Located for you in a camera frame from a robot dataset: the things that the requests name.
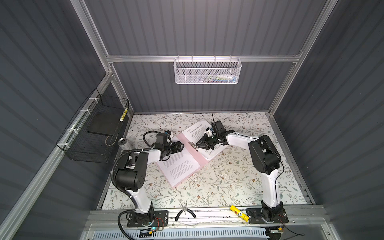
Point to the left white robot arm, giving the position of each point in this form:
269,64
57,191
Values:
129,172

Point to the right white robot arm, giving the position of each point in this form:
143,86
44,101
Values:
265,158

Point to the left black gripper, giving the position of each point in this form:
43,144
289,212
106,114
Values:
176,147

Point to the black wire mesh basket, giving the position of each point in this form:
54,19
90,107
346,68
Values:
93,136

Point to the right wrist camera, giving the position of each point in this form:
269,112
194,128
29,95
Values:
209,132

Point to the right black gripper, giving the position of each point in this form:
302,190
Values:
204,143

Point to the yellow glue tube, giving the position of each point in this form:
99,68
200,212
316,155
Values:
239,213

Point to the silver metal can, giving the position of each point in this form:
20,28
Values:
124,144

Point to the metal folder clip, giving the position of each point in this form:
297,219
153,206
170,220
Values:
194,146

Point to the white perforated cable tray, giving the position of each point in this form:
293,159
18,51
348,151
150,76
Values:
201,233

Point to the black handled pliers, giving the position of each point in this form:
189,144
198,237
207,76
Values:
184,210

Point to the printed paper sheet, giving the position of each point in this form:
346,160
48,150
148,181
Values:
178,167
201,137

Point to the floral table mat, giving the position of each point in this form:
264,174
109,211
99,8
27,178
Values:
228,179

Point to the pink file folder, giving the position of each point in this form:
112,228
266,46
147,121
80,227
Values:
198,157

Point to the yellow marker in basket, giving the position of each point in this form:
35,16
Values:
123,114

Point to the white wire mesh basket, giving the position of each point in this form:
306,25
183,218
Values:
211,71

